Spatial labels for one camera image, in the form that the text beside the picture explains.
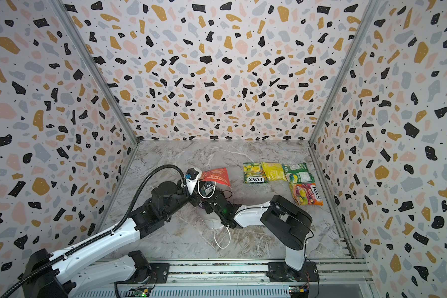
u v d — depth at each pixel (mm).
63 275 403
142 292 702
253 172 1038
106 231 480
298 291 715
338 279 750
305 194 948
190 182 613
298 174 1023
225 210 694
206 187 774
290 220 507
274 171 1021
